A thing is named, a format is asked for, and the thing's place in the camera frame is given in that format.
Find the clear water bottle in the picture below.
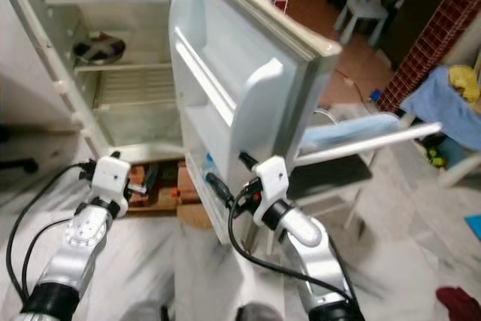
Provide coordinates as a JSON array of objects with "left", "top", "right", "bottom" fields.
[{"left": 199, "top": 153, "right": 219, "bottom": 201}]

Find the red brick fridge stand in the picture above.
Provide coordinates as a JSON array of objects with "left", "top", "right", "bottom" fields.
[{"left": 124, "top": 162, "right": 198, "bottom": 218}]

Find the white fridge shelf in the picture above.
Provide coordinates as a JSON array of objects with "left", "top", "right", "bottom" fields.
[{"left": 77, "top": 62, "right": 172, "bottom": 108}]

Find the white fridge door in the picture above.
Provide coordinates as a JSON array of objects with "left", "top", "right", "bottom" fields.
[{"left": 168, "top": 0, "right": 343, "bottom": 248}]

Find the black flat panel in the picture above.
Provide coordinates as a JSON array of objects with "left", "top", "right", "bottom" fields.
[{"left": 286, "top": 156, "right": 373, "bottom": 203}]

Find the black chair base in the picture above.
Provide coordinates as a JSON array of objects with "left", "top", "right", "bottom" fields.
[{"left": 0, "top": 154, "right": 40, "bottom": 177}]

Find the light blue padded board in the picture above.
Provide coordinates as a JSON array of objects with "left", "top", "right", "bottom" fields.
[{"left": 301, "top": 113, "right": 401, "bottom": 153}]

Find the metal bowl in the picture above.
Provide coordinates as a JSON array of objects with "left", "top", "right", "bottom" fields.
[{"left": 71, "top": 32, "right": 127, "bottom": 65}]

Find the silver left robot leg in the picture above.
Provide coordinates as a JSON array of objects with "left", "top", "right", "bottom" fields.
[{"left": 124, "top": 302, "right": 168, "bottom": 321}]

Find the white plastic chair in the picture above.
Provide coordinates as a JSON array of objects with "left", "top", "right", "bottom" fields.
[{"left": 334, "top": 0, "right": 392, "bottom": 47}]

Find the blue cloth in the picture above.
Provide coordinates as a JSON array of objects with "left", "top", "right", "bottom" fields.
[{"left": 400, "top": 65, "right": 481, "bottom": 149}]

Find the yellow cloth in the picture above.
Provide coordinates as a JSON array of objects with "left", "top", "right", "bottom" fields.
[{"left": 449, "top": 64, "right": 481, "bottom": 104}]

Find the dark red cloth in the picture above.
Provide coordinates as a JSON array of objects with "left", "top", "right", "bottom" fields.
[{"left": 436, "top": 286, "right": 481, "bottom": 321}]

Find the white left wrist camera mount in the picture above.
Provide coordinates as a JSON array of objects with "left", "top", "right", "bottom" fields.
[{"left": 92, "top": 157, "right": 130, "bottom": 217}]

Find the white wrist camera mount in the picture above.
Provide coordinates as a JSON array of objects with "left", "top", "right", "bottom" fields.
[
  {"left": 252, "top": 156, "right": 288, "bottom": 226},
  {"left": 92, "top": 157, "right": 130, "bottom": 217}
]

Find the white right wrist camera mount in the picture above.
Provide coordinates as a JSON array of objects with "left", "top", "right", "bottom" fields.
[{"left": 252, "top": 156, "right": 288, "bottom": 226}]

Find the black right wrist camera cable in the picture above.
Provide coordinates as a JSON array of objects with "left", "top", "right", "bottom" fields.
[{"left": 229, "top": 189, "right": 350, "bottom": 299}]

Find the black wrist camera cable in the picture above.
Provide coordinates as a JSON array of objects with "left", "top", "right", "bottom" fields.
[
  {"left": 6, "top": 162, "right": 95, "bottom": 299},
  {"left": 229, "top": 189, "right": 350, "bottom": 299}
]

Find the black left wrist camera cable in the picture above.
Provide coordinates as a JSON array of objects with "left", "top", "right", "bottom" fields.
[{"left": 6, "top": 162, "right": 95, "bottom": 299}]

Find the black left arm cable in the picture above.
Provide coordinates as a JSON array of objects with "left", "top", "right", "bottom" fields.
[{"left": 21, "top": 216, "right": 80, "bottom": 295}]

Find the white metal rail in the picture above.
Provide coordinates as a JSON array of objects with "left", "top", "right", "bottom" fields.
[{"left": 293, "top": 122, "right": 443, "bottom": 168}]

